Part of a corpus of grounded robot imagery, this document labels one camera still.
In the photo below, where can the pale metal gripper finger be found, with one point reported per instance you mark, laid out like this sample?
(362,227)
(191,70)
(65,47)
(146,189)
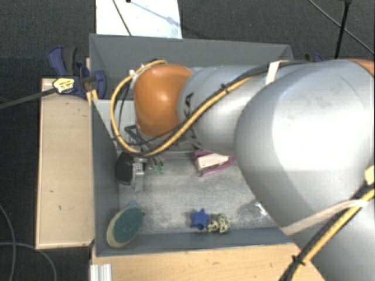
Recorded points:
(139,180)

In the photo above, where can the black rounded object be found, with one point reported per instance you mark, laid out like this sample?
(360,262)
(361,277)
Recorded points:
(124,168)

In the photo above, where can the grey metal bin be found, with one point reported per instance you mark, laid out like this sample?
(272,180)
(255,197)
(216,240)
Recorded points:
(175,192)

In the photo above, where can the green and yellow oval sponge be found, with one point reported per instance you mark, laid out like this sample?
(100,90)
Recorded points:
(124,225)

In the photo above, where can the blue star toy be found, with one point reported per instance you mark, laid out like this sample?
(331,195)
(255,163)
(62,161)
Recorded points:
(199,219)

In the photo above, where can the purple and white stapler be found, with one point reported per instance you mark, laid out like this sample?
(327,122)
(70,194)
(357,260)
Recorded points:
(212,162)

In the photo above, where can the pale wood flat board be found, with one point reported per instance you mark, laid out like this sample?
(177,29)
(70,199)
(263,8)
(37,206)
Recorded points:
(64,168)

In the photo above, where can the black spotted cream toy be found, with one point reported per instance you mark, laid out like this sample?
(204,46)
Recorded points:
(219,223)

